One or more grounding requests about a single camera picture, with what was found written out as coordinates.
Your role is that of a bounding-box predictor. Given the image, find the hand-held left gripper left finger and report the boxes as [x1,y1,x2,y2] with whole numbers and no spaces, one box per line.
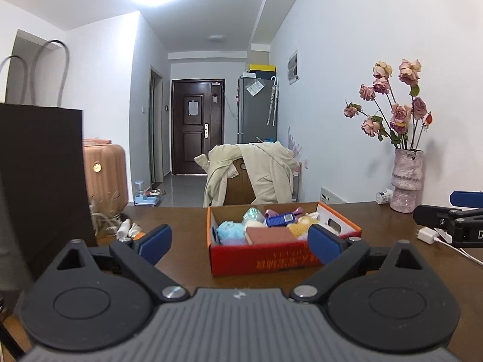
[55,224,190,304]

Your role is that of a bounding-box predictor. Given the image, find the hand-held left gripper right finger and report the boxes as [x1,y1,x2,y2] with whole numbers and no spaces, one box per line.
[290,224,429,304]

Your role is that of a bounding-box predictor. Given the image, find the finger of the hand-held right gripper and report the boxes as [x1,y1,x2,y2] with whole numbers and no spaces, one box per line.
[412,204,483,231]
[449,191,483,209]

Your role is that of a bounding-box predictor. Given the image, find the yellow paw plush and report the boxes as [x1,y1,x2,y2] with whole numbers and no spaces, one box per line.
[287,213,338,242]

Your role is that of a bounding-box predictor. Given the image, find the blue printed packet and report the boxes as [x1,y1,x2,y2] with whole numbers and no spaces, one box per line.
[265,212,299,227]

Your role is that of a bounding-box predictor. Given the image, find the pink layered sponge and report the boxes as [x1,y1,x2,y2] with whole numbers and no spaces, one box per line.
[245,226,300,246]

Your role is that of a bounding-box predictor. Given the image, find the purple satin scrunchie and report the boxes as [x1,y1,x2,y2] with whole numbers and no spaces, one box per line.
[264,207,304,218]

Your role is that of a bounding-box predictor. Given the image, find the blue plush toy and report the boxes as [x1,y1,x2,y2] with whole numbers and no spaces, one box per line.
[217,221,248,246]

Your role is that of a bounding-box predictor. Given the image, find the red cardboard box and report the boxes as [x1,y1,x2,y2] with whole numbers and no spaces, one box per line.
[206,202,362,276]

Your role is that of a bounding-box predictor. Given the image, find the white plug adapter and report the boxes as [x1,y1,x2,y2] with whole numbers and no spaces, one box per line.
[417,226,440,245]

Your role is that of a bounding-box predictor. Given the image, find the blue pet feeder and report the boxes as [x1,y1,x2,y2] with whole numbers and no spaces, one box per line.
[134,180,164,207]

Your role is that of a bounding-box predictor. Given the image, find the white leaning panel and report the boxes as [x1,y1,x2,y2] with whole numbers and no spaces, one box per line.
[320,186,350,206]

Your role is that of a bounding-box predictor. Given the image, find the pink speckled vase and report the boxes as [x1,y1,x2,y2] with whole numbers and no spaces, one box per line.
[390,148,424,213]

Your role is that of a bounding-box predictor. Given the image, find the clear glass jar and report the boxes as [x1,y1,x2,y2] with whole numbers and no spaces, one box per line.
[90,192,125,239]

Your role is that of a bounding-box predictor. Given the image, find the pink suitcase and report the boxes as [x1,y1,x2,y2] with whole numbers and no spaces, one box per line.
[82,139,128,212]

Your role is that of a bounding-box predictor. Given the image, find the beige jacket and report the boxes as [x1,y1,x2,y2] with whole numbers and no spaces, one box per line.
[194,141,299,208]

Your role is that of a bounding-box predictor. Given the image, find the brown wooden chair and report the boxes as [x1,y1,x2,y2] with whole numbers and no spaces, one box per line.
[223,158,257,206]

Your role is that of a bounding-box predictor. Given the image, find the dried pink roses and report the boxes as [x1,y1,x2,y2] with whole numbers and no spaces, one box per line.
[343,59,433,151]

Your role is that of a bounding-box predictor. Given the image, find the dark brown entrance door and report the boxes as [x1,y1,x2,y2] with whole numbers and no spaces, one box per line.
[171,79,226,176]

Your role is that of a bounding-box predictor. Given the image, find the black paper bag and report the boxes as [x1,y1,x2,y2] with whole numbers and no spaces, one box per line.
[0,40,97,291]

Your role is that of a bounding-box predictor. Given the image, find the grey refrigerator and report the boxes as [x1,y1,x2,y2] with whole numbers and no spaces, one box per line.
[237,75,278,144]

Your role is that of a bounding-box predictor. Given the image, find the white folded umbrella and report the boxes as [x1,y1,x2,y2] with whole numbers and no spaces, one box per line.
[267,76,279,127]

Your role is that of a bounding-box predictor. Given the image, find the yellow and black box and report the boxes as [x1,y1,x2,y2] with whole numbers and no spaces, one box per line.
[249,64,277,78]

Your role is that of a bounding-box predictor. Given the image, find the white adapter cable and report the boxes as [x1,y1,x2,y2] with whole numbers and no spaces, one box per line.
[434,236,483,265]

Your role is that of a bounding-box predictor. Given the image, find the white charger with cable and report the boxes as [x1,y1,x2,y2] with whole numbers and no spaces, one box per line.
[116,218,142,240]

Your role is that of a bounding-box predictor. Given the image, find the interior doorway frame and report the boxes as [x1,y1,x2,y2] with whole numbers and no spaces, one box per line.
[149,66,165,185]

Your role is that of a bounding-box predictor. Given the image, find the wall panel picture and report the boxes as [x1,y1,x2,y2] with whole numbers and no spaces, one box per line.
[287,50,300,84]

